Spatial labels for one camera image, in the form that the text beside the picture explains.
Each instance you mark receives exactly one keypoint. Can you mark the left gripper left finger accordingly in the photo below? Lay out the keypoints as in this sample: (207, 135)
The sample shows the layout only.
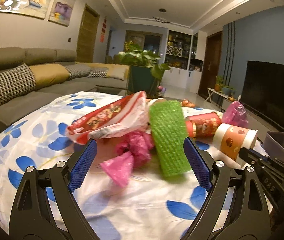
(31, 215)

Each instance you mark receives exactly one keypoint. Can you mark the red instant noodle cup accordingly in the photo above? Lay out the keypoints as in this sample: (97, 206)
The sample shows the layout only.
(202, 125)

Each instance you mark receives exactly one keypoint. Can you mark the red wall hanging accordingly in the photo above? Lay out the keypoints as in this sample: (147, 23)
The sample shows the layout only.
(103, 30)

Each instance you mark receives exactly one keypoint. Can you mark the orange fruit plate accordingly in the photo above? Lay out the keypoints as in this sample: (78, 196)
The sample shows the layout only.
(187, 103)

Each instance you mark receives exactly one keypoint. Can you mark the paper cup with brown print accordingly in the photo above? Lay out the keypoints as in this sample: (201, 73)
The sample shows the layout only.
(229, 139)

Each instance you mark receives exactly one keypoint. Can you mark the small potted plant orange pot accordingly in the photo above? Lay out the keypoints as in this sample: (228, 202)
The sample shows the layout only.
(219, 83)

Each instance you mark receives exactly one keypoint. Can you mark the yellow flower bouquet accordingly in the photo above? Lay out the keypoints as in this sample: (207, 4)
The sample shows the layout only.
(127, 45)

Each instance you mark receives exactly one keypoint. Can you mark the purple trash bin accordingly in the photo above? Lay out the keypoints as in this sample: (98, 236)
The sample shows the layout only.
(274, 145)

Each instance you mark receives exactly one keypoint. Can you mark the small pink plastic bag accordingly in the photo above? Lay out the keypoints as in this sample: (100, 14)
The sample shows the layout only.
(133, 152)

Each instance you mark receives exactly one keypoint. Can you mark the large pink plastic bag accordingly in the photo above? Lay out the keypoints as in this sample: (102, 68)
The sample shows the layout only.
(236, 115)

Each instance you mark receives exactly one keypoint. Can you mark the mustard yellow cushion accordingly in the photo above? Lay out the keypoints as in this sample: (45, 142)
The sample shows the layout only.
(46, 75)

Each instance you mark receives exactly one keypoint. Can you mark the white display cabinet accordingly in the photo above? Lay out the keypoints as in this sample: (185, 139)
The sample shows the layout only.
(185, 56)

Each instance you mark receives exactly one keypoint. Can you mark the houndstooth cushion far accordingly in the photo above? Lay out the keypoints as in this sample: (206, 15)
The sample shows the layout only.
(78, 70)

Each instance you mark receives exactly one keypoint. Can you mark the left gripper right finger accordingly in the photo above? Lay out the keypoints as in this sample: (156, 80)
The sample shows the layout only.
(248, 215)

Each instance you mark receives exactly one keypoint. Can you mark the blue pot plant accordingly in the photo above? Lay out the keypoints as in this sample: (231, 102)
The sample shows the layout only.
(228, 90)

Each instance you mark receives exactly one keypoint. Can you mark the large black television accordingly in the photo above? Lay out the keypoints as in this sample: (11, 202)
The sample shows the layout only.
(263, 91)

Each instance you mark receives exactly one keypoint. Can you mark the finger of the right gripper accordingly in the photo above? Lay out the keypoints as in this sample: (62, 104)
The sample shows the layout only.
(264, 161)

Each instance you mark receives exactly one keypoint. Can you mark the ceiling lamp fixture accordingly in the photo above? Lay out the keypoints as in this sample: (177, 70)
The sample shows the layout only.
(160, 20)

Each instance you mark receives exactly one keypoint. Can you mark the wooden door left wall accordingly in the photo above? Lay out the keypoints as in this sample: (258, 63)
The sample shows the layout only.
(87, 35)

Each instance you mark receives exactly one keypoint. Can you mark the houndstooth cushion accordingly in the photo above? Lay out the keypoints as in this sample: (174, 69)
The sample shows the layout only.
(78, 70)
(16, 82)

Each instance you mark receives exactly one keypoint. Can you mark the green foam net sleeve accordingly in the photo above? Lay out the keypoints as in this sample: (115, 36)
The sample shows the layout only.
(169, 132)

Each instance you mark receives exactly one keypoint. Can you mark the blue floral white tablecloth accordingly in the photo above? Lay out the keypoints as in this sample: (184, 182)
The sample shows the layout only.
(150, 207)

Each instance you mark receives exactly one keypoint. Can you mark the dark wooden door right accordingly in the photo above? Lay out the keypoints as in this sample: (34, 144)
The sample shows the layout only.
(211, 63)

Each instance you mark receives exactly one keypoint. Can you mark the houndstooth cushion near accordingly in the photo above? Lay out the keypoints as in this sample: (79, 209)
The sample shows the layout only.
(16, 82)

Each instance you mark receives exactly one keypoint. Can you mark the grey sectional sofa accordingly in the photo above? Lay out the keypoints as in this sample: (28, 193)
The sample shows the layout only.
(105, 78)

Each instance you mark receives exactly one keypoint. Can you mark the purple abstract wall painting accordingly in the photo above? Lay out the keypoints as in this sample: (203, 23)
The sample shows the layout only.
(61, 12)

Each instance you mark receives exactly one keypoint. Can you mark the green potted plant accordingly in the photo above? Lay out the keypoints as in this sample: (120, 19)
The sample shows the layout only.
(145, 72)

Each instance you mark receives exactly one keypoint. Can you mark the red white snack bag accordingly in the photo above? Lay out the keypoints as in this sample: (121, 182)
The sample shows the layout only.
(111, 121)

